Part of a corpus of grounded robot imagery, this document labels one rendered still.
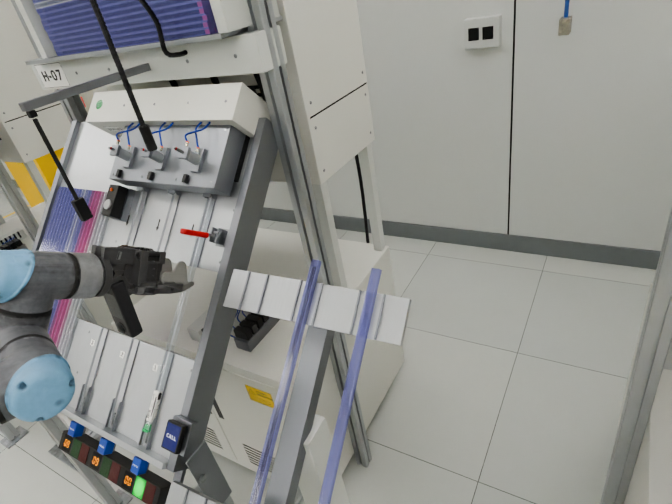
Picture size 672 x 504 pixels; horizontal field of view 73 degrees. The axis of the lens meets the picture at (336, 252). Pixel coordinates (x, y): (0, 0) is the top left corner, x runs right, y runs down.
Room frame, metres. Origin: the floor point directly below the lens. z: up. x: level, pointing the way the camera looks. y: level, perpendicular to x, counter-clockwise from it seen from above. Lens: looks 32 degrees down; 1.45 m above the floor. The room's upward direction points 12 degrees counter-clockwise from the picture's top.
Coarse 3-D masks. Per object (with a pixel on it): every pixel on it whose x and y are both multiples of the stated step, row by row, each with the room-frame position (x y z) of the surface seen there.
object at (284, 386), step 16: (304, 288) 0.61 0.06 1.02; (304, 304) 0.59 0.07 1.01; (304, 320) 0.57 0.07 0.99; (288, 352) 0.54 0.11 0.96; (288, 368) 0.52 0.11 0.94; (288, 384) 0.51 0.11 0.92; (272, 416) 0.48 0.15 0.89; (272, 432) 0.46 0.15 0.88; (272, 448) 0.45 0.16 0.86; (256, 480) 0.42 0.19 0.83; (256, 496) 0.40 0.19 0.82
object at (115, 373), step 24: (96, 336) 0.85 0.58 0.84; (120, 336) 0.82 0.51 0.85; (72, 360) 0.85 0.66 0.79; (96, 360) 0.81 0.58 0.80; (120, 360) 0.78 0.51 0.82; (144, 360) 0.74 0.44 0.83; (192, 360) 0.69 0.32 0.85; (96, 384) 0.77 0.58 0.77; (120, 384) 0.74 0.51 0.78; (144, 384) 0.71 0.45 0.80; (168, 384) 0.68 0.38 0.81; (96, 408) 0.73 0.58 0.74; (120, 408) 0.70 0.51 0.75; (144, 408) 0.67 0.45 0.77; (168, 408) 0.64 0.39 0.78; (120, 432) 0.66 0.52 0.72; (144, 432) 0.63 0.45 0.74; (168, 456) 0.58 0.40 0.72
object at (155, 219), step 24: (96, 144) 1.26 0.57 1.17; (72, 168) 1.26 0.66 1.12; (96, 168) 1.20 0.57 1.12; (144, 192) 1.04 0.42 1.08; (192, 192) 0.96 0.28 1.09; (144, 216) 1.00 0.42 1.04; (168, 216) 0.95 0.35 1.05; (192, 216) 0.91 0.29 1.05; (216, 216) 0.88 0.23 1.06; (120, 240) 0.99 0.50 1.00; (144, 240) 0.95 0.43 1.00; (168, 240) 0.91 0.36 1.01; (192, 240) 0.87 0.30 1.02; (216, 264) 0.80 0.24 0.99
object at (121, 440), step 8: (72, 408) 0.76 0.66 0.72; (72, 416) 0.72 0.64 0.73; (80, 416) 0.72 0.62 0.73; (88, 416) 0.73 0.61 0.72; (88, 424) 0.69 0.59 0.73; (96, 424) 0.69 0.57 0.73; (96, 432) 0.67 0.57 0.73; (104, 432) 0.66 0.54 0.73; (112, 432) 0.66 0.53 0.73; (112, 440) 0.64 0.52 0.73; (120, 440) 0.63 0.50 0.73; (128, 440) 0.63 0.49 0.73; (128, 448) 0.61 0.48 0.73; (136, 448) 0.60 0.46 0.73; (144, 448) 0.61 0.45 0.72; (144, 456) 0.58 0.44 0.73; (152, 456) 0.58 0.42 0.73; (160, 456) 0.58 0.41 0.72; (152, 464) 0.56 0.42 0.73; (160, 464) 0.56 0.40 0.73
